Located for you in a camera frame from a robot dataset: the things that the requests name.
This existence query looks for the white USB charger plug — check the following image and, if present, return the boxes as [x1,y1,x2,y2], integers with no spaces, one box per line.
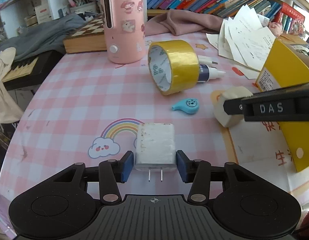
[134,123,177,181]

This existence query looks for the blue correction tape dispenser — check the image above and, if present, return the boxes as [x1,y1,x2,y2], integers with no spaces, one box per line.
[171,98,200,114]

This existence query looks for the white masking tape roll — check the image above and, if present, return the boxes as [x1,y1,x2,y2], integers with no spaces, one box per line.
[213,86,253,128]

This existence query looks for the navy white glue bottle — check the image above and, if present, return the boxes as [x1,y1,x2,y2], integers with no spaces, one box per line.
[197,64,226,83]

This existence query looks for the yellow packing tape roll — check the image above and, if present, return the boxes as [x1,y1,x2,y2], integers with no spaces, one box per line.
[147,40,200,95]

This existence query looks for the yellow cardboard box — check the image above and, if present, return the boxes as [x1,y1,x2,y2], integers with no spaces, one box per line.
[257,39,309,172]

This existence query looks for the pink pig plush toy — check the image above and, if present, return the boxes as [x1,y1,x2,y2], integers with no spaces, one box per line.
[268,22,283,37]

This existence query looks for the red dictionary books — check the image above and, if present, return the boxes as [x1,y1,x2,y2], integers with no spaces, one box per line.
[273,2,305,35]

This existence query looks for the white paper sheets pile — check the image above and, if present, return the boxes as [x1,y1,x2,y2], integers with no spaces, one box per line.
[206,5,276,80]

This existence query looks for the beige tote bag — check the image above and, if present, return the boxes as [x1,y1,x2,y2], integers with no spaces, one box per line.
[0,47,24,124]

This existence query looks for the black keyboard piano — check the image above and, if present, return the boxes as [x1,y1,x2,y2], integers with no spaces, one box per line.
[2,50,63,90]

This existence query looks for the wooden chess board box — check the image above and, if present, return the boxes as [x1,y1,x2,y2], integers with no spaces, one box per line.
[63,16,107,54]

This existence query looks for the pink folded cloth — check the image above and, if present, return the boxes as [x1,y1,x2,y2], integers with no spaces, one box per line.
[145,9,223,36]

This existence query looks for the grey clothing pile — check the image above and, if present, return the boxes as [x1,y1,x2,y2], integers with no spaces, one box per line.
[0,14,86,61]

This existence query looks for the pink cartoon humidifier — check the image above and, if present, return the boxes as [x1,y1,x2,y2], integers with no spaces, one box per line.
[100,0,146,64]

